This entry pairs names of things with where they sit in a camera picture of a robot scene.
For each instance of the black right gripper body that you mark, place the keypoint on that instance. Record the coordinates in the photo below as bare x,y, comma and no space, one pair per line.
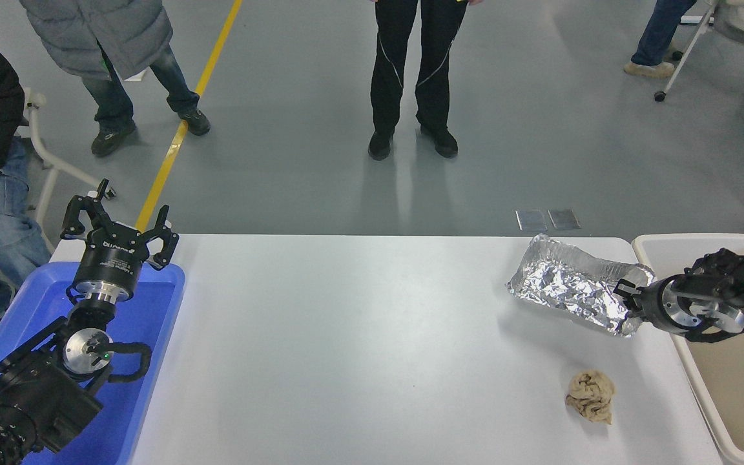
653,305

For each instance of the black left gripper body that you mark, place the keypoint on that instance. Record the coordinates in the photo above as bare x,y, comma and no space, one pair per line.
110,261

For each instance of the foil tray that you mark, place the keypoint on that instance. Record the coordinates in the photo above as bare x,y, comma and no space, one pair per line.
566,287

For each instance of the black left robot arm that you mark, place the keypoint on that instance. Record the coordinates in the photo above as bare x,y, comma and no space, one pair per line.
36,394

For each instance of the metal floor plate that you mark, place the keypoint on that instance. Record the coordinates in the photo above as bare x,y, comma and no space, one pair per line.
531,220
564,219

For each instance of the blue plastic tray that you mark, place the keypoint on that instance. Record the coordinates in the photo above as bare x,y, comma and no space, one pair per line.
146,323

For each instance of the crumpled tan paper ball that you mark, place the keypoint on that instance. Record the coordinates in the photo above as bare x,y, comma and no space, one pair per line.
591,395

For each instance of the large pale bin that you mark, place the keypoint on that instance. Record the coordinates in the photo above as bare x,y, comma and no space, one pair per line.
733,400

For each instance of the white paper scrap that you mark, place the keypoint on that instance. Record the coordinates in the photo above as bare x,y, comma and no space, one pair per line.
136,75

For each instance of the white flat bar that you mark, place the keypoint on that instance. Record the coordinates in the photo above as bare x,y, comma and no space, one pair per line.
695,20

